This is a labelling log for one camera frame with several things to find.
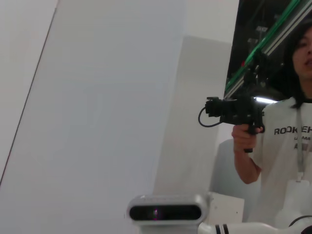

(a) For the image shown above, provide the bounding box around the person's bare hand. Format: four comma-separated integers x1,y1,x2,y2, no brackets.
231,124,265,154

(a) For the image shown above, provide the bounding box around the black hand-held controller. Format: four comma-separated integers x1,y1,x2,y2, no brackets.
198,96,266,154

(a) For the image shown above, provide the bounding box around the person's bare forearm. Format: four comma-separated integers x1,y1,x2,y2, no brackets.
233,146,263,185

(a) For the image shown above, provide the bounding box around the person in white t-shirt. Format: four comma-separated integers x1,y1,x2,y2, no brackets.
253,17,312,226

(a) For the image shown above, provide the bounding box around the black articulated clamp mount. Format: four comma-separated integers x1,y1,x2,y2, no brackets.
242,51,271,98

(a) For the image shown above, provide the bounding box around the grey robot head camera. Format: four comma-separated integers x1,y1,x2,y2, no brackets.
126,194,211,229

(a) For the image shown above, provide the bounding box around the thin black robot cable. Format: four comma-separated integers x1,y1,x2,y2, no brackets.
289,214,312,230

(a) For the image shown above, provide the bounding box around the green aluminium frame beam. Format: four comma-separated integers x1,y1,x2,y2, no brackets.
224,0,312,92

